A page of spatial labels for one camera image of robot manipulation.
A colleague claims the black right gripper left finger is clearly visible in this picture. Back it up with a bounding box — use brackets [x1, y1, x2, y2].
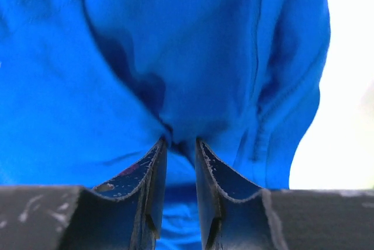
[1, 139, 167, 250]

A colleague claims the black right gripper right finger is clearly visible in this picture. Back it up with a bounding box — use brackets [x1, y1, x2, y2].
[195, 140, 373, 250]

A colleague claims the blue t shirt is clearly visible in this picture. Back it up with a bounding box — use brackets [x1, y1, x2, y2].
[1, 0, 330, 249]

